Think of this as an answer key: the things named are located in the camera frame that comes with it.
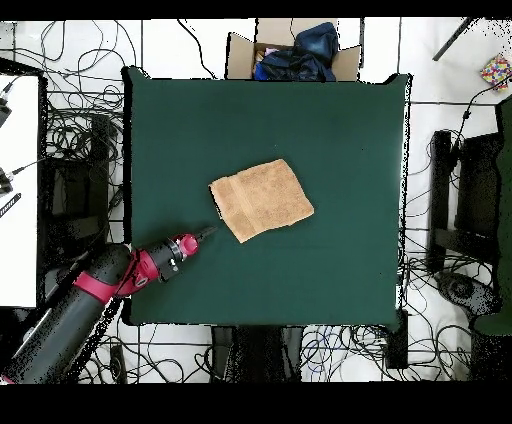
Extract tan terry towel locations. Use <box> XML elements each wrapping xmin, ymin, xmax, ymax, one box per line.
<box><xmin>208</xmin><ymin>158</ymin><xmax>316</xmax><ymax>244</ymax></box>

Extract dark blue laundry pile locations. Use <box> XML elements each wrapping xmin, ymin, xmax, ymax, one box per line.
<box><xmin>252</xmin><ymin>21</ymin><xmax>340</xmax><ymax>83</ymax></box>

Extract dark green table cloth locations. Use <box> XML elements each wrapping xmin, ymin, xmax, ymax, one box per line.
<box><xmin>471</xmin><ymin>95</ymin><xmax>512</xmax><ymax>337</ymax></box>
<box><xmin>121</xmin><ymin>65</ymin><xmax>413</xmax><ymax>333</ymax></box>

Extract white desk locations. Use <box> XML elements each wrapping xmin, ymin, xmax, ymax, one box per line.
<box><xmin>0</xmin><ymin>73</ymin><xmax>41</xmax><ymax>309</ymax></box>

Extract brown cardboard box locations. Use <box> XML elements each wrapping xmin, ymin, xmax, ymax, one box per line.
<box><xmin>224</xmin><ymin>17</ymin><xmax>363</xmax><ymax>83</ymax></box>

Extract black rectangular block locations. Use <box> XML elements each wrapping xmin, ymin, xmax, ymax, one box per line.
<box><xmin>385</xmin><ymin>307</ymin><xmax>410</xmax><ymax>370</ymax></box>

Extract black device on desk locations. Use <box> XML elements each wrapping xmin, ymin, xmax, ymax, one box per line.
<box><xmin>0</xmin><ymin>95</ymin><xmax>13</xmax><ymax>129</ymax></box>

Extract black round stand base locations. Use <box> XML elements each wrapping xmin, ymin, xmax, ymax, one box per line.
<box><xmin>435</xmin><ymin>270</ymin><xmax>501</xmax><ymax>321</ymax></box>

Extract grey metal bar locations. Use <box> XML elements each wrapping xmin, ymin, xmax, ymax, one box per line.
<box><xmin>432</xmin><ymin>17</ymin><xmax>474</xmax><ymax>62</ymax></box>

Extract multicoloured patterned box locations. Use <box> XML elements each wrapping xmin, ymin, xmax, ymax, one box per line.
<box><xmin>479</xmin><ymin>53</ymin><xmax>512</xmax><ymax>92</ymax></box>

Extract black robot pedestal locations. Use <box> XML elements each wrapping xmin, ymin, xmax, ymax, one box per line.
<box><xmin>210</xmin><ymin>325</ymin><xmax>305</xmax><ymax>383</ymax></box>

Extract tangled black cables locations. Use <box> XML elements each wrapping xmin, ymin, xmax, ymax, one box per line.
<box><xmin>39</xmin><ymin>19</ymin><xmax>139</xmax><ymax>161</ymax></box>
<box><xmin>303</xmin><ymin>322</ymin><xmax>473</xmax><ymax>382</ymax></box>

